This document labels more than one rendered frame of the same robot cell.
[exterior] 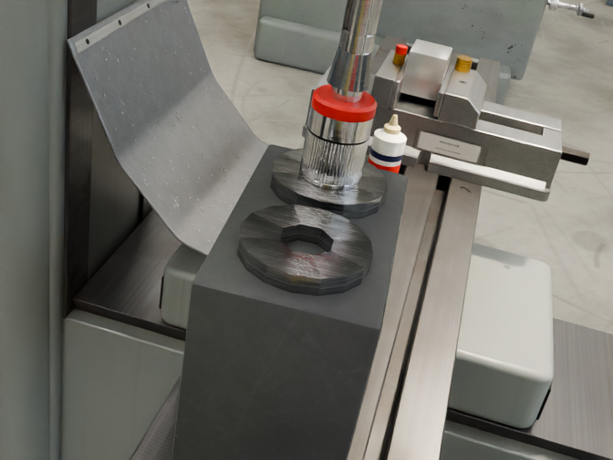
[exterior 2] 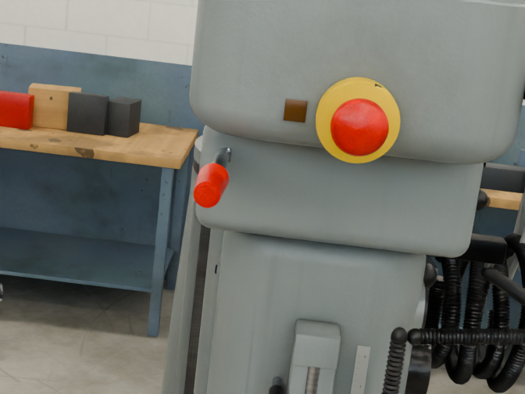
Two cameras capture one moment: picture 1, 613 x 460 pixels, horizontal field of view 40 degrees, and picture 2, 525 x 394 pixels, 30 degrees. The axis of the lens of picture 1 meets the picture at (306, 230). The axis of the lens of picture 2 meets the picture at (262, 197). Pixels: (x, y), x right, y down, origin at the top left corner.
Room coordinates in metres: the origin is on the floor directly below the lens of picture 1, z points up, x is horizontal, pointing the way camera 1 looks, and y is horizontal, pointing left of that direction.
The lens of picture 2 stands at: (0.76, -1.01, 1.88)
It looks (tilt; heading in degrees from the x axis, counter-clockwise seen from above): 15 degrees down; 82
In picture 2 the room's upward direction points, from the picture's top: 7 degrees clockwise
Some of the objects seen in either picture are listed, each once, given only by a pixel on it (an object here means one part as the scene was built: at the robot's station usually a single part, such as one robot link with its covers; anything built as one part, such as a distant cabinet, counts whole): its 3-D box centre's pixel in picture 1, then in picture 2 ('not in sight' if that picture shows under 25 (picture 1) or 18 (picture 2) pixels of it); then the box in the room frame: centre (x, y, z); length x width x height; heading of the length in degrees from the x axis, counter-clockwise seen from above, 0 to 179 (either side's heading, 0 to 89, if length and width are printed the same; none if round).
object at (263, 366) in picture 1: (297, 316); not in sight; (0.52, -0.01, 1.00); 0.22 x 0.12 x 0.20; 175
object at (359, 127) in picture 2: not in sight; (358, 126); (0.91, -0.35, 1.76); 0.04 x 0.03 x 0.04; 171
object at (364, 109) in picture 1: (344, 102); not in sight; (0.57, -0.01, 1.16); 0.05 x 0.05 x 0.01
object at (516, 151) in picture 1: (437, 113); not in sight; (1.11, -0.15, 0.96); 0.35 x 0.15 x 0.11; 80
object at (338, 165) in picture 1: (336, 142); not in sight; (0.57, -0.01, 1.13); 0.05 x 0.05 x 0.06
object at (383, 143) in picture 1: (386, 155); not in sight; (0.94, -0.08, 0.96); 0.04 x 0.04 x 0.11
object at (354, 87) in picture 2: not in sight; (357, 119); (0.91, -0.32, 1.76); 0.06 x 0.02 x 0.06; 171
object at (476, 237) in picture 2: not in sight; (462, 254); (1.09, -0.10, 1.60); 0.08 x 0.02 x 0.04; 171
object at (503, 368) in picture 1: (368, 282); not in sight; (0.95, -0.10, 0.76); 0.50 x 0.35 x 0.12; 81
